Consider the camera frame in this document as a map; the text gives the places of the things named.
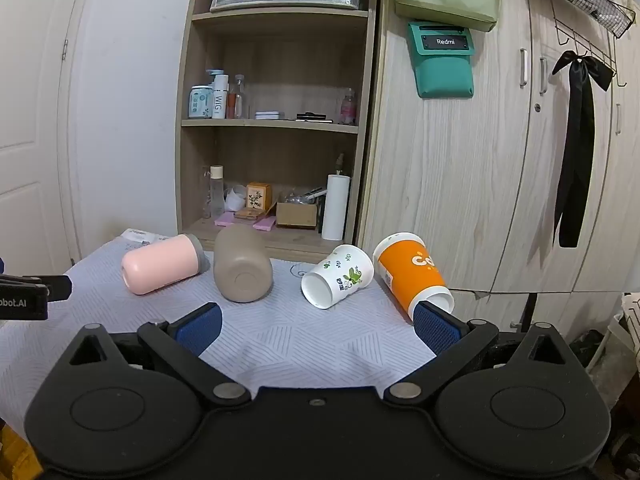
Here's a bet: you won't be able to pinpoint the beige tumbler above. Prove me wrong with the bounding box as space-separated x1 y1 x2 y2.
214 224 273 304

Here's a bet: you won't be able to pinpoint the orange paper cup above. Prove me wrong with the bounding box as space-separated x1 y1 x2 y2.
373 232 454 320

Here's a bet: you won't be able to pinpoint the white floral paper cup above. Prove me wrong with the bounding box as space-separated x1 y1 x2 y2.
300 245 374 310

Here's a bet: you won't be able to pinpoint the pink tumbler grey lid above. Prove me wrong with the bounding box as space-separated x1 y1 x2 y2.
122 234 210 296

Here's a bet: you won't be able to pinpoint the white paper leaflets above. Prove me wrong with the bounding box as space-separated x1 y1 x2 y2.
120 229 168 247

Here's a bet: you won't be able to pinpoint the white patterned tablecloth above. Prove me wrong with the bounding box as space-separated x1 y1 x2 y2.
1 236 434 431

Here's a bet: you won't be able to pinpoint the pink sticky note pad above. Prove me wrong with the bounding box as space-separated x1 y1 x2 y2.
214 211 235 228

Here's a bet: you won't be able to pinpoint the clear bottle beige cap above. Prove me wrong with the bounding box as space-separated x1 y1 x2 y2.
209 166 224 220

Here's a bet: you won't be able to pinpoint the white tape roll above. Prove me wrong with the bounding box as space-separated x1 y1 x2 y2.
224 184 246 212

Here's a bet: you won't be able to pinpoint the wooden wardrobe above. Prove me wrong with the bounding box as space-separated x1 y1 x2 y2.
358 0 639 339

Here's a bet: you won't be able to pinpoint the orange decorated box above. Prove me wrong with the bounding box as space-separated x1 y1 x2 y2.
246 182 272 211

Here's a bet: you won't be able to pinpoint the small cardboard box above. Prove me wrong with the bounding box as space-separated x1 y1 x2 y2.
276 203 318 229

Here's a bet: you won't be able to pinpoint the white paper towel roll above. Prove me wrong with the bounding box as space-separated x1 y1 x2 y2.
321 174 350 242

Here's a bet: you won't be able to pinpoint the blue white jar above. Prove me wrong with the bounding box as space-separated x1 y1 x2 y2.
188 84 213 119

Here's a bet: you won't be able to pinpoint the red liquid bottle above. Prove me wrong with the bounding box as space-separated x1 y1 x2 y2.
227 74 248 119

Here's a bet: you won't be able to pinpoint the pink small bottle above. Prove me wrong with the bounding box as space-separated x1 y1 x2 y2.
340 88 357 126

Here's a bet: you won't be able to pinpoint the white spray bottle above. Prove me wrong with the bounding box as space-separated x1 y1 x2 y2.
206 68 229 119

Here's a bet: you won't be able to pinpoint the teal Redmi pouch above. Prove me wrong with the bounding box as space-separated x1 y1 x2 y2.
408 21 475 100

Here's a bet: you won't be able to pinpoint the white door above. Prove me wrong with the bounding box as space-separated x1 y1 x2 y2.
1 0 75 275

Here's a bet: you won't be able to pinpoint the wooden shelf unit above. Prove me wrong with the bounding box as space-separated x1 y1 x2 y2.
176 0 378 248

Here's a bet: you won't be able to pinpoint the black ribbon bow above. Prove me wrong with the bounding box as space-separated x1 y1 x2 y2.
552 50 614 248

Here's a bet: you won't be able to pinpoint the black wire basket rack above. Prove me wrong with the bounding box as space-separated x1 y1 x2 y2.
549 0 636 89

